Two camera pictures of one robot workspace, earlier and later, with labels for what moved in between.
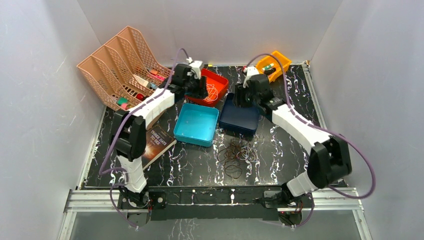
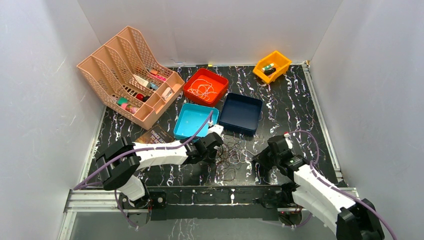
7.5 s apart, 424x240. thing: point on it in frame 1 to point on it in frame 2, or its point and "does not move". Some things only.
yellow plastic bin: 271,59 does not move
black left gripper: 201,87 to 214,143
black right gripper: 239,92 to 261,158
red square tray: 217,87 does not move
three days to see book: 158,140 does not move
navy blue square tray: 244,120 does not move
